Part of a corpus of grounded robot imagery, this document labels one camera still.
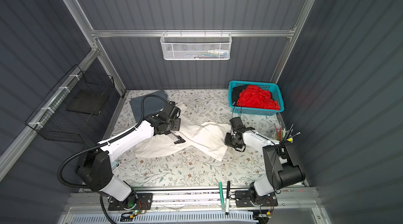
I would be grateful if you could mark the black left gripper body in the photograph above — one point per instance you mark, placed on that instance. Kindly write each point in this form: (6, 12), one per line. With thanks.
(173, 125)

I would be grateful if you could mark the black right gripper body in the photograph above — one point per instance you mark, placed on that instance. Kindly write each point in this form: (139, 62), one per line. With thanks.
(230, 140)

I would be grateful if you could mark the white t-shirt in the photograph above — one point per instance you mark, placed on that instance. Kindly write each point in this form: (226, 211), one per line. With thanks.
(207, 137)

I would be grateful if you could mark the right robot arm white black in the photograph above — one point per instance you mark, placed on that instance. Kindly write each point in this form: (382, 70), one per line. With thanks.
(282, 165)

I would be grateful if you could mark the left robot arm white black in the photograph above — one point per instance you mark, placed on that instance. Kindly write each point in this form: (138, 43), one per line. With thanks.
(95, 168)

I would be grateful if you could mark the folded grey-blue t-shirt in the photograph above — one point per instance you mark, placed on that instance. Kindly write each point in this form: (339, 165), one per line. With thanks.
(151, 105)

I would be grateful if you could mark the white pen cup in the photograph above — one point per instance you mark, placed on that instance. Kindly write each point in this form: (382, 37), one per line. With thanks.
(285, 135)

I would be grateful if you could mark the red t-shirt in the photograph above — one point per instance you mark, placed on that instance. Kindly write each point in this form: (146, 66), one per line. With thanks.
(255, 97)

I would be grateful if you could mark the black t-shirt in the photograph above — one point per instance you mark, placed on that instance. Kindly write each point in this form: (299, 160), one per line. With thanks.
(236, 91)

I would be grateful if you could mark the green marker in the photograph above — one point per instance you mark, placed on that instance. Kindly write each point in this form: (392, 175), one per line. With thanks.
(221, 193)

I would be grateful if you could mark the black marker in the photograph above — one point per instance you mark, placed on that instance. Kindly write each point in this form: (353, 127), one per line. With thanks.
(227, 202)

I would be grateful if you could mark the teal plastic basket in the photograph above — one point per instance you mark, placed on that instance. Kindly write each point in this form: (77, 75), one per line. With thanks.
(272, 87)

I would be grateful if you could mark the white bottle in mesh basket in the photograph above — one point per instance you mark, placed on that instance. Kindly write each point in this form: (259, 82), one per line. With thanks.
(219, 52)

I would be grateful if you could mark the white wire mesh basket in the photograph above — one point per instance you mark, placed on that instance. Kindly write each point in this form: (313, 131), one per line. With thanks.
(184, 48)

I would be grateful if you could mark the black wire wall basket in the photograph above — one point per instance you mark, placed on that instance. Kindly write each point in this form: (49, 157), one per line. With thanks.
(79, 112)

